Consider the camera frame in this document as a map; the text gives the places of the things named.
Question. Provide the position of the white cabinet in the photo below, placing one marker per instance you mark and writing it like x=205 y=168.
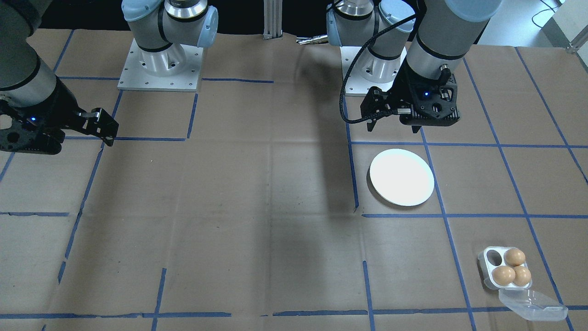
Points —
x=572 y=23

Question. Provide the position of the brown egg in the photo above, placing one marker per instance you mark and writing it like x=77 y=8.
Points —
x=523 y=276
x=515 y=257
x=503 y=275

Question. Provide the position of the white square base plate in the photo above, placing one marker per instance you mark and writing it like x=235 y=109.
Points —
x=133 y=82
x=353 y=87

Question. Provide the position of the white egg carton clear lid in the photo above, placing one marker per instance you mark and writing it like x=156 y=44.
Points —
x=533 y=304

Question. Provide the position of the white bowl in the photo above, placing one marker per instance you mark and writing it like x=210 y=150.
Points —
x=402 y=177

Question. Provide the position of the silver metal connector plug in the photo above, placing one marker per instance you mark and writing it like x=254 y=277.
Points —
x=312 y=40

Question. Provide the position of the aluminium frame bar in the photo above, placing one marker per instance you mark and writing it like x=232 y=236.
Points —
x=273 y=18
x=578 y=46

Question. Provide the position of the black frame cover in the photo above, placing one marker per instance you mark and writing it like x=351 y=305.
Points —
x=239 y=16

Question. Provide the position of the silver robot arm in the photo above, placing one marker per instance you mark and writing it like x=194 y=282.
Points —
x=452 y=32
x=165 y=27

